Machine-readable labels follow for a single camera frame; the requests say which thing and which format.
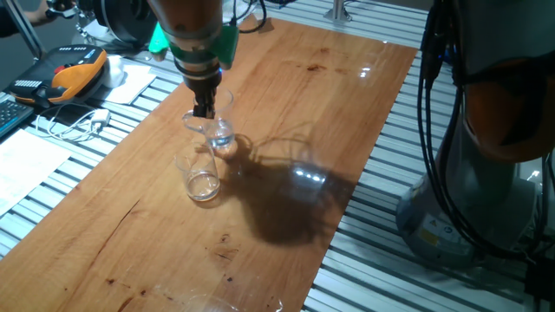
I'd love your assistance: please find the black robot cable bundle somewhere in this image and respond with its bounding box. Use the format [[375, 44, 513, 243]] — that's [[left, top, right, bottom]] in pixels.
[[232, 0, 534, 261]]

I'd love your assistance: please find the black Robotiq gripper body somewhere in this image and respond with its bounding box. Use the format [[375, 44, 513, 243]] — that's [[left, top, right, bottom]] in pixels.
[[185, 71, 222, 109]]

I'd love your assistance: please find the black keyboard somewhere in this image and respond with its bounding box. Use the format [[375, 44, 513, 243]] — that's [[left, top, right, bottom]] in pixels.
[[0, 99, 35, 139]]

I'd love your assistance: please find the black round spool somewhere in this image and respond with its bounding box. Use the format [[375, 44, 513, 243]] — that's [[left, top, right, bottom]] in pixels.
[[93, 0, 157, 47]]

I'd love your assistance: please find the white charger adapter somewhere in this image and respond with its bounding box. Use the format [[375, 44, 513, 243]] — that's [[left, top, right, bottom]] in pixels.
[[89, 107, 112, 131]]

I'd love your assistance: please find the small white paper sheet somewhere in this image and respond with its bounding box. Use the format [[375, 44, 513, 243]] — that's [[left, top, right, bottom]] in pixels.
[[101, 63, 157, 105]]

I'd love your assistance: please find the wooden board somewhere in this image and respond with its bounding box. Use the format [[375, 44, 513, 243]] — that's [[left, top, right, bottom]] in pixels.
[[0, 16, 418, 312]]

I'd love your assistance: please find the white charger cable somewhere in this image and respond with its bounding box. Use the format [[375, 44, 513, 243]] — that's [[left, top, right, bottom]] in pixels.
[[35, 101, 101, 143]]

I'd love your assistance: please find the person's hand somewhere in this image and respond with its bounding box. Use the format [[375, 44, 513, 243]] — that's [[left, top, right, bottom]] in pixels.
[[23, 8, 57, 26]]

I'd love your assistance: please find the black handheld controller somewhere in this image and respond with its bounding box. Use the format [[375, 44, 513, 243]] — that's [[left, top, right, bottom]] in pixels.
[[45, 0, 80, 19]]

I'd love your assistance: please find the clear glass mug with handle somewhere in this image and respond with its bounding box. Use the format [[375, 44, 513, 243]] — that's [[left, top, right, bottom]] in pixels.
[[181, 88, 238, 151]]

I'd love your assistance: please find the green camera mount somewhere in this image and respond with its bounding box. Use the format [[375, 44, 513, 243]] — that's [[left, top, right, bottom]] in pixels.
[[148, 21, 240, 71]]

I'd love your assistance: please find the aluminium post base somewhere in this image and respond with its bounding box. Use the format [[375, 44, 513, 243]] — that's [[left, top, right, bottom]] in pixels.
[[323, 0, 353, 23]]

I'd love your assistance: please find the dark sleeved forearm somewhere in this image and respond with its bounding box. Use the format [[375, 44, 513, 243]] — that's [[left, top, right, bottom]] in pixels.
[[0, 6, 28, 39]]

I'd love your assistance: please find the aluminium frame post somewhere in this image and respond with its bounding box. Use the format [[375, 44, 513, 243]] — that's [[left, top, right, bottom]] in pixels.
[[2, 0, 47, 61]]

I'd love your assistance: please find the white tissue wad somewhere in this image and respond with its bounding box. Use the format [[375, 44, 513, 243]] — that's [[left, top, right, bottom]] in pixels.
[[101, 55, 126, 89]]

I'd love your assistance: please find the large white paper sheet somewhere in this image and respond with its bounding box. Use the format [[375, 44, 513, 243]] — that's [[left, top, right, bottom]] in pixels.
[[0, 128, 73, 218]]

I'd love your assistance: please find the orange black teach pendant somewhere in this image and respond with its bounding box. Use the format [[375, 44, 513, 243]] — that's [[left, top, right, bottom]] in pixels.
[[7, 42, 108, 108]]

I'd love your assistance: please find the clear glass tumbler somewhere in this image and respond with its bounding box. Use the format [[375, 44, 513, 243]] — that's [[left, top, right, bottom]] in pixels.
[[173, 142, 221, 203]]

